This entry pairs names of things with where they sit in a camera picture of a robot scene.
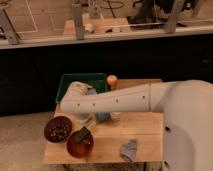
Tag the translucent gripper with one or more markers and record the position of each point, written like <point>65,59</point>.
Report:
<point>86,120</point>

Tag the red bowl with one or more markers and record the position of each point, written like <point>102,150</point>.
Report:
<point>82,149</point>

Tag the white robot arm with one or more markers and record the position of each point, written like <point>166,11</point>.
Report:
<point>187,107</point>

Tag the dark bowl with beans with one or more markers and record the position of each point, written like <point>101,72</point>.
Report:
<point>58,129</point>

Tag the blue cloth near cup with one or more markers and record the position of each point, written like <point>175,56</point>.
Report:
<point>103,117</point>

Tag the white cup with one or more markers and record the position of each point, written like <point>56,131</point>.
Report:
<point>115,115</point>

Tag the green plastic tray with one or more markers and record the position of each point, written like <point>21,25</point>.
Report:
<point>97,80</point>

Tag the orange ball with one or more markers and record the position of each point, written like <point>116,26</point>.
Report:
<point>112,81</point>

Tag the grey crumpled cloth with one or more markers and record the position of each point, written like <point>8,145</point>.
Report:
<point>128,151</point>

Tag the wooden table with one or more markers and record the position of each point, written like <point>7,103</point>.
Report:
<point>108,137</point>

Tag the white bottle in background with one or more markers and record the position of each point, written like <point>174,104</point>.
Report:
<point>116,29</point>

